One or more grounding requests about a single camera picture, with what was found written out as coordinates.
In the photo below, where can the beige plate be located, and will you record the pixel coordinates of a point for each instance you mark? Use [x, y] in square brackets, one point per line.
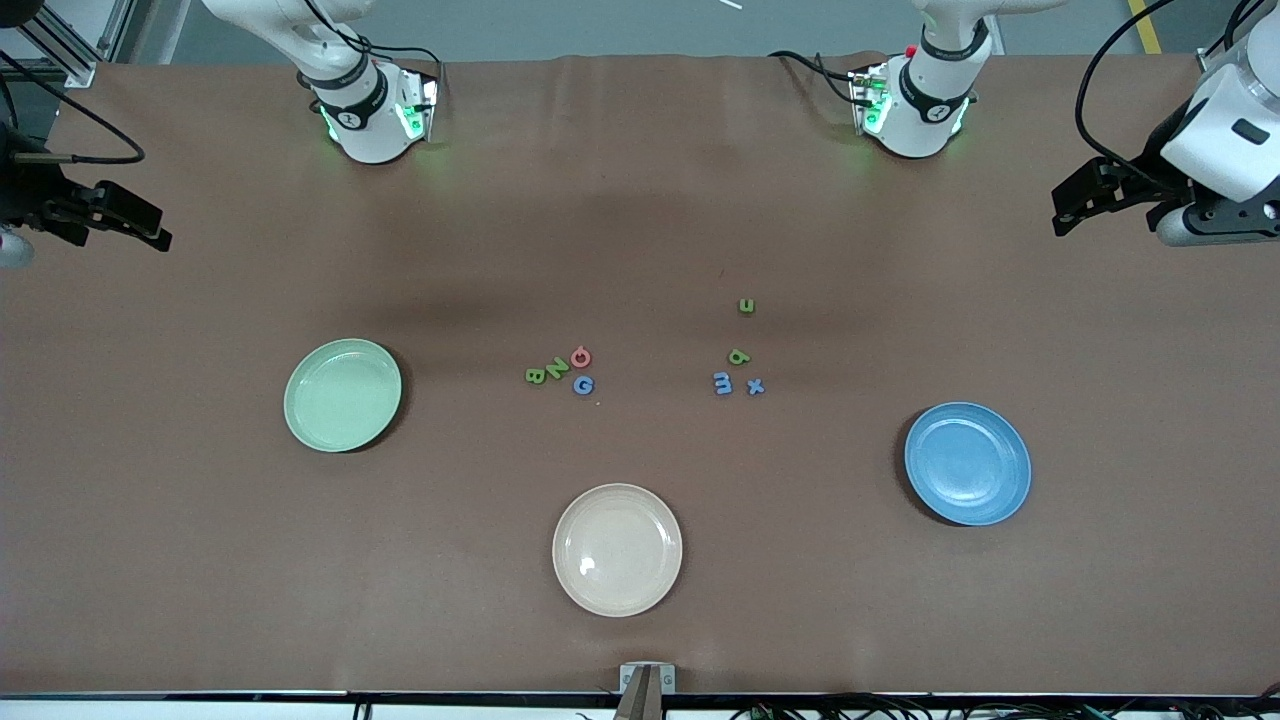
[620, 560]

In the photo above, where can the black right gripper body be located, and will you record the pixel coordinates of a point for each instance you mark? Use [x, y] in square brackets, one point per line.
[27, 192]

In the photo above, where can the brown table mat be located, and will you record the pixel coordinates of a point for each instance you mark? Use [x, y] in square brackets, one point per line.
[200, 560]

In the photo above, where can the blue plate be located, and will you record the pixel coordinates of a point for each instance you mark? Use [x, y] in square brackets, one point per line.
[965, 490]

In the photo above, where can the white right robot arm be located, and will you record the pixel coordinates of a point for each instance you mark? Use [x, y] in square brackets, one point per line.
[365, 130]

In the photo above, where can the black table edge strip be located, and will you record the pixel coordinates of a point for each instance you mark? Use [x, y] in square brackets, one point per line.
[450, 697]

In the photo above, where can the tan camera stand post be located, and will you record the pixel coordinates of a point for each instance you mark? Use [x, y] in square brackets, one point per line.
[640, 705]

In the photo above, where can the green capital letter N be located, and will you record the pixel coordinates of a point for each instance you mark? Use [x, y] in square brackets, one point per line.
[557, 369]

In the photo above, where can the pink capital letter Q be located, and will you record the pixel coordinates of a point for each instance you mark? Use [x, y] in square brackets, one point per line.
[573, 357]

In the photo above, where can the aluminium frame rail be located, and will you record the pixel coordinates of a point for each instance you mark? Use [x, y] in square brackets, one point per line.
[80, 72]
[1205, 60]

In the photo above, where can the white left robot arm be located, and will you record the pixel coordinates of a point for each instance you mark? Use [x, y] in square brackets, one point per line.
[935, 120]

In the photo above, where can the blue capital letter G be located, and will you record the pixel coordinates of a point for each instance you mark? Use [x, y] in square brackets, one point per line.
[577, 386]

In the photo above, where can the light green plate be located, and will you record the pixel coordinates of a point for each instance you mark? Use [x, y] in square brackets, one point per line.
[340, 400]

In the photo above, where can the silver base connector box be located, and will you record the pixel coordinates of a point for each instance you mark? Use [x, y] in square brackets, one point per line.
[425, 95]
[868, 90]

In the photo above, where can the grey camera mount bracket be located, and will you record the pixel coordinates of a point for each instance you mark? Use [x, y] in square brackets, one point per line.
[627, 680]

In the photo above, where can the blue lowercase letter m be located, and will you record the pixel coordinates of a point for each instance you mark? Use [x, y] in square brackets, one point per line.
[722, 384]

